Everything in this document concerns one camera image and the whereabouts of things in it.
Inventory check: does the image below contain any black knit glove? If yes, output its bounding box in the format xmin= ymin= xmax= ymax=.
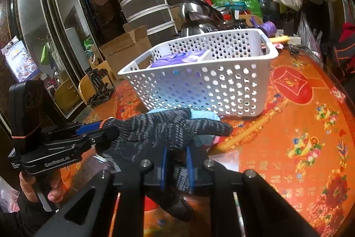
xmin=96 ymin=108 xmax=233 ymax=222

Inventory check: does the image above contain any light blue cloth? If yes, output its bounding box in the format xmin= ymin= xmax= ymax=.
xmin=142 ymin=108 xmax=232 ymax=150

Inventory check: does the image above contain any yellow wooden chair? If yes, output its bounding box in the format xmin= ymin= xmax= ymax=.
xmin=78 ymin=61 xmax=116 ymax=105

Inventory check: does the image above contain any stainless steel kettle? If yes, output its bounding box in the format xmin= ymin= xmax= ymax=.
xmin=178 ymin=0 xmax=225 ymax=37

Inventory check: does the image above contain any clear plastic bag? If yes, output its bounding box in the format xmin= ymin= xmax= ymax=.
xmin=78 ymin=150 xmax=239 ymax=180

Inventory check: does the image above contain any glass door cabinet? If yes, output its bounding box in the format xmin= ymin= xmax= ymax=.
xmin=1 ymin=0 xmax=125 ymax=124

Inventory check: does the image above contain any wall calendar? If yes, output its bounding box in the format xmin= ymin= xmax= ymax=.
xmin=1 ymin=36 xmax=40 ymax=82

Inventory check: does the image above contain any purple tissue pack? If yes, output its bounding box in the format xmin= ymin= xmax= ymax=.
xmin=149 ymin=50 xmax=212 ymax=68

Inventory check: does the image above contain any white perforated plastic basket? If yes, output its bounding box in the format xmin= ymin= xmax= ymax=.
xmin=118 ymin=29 xmax=279 ymax=117

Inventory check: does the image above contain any purple plastic scoop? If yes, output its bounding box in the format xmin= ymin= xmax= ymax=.
xmin=250 ymin=16 xmax=277 ymax=38

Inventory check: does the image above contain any red floral tablecloth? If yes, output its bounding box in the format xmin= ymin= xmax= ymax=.
xmin=59 ymin=47 xmax=355 ymax=237

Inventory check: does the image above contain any person's left hand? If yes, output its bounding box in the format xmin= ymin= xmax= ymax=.
xmin=19 ymin=170 xmax=64 ymax=203

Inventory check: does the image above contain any brown cardboard box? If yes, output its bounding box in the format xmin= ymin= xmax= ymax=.
xmin=99 ymin=24 xmax=152 ymax=80

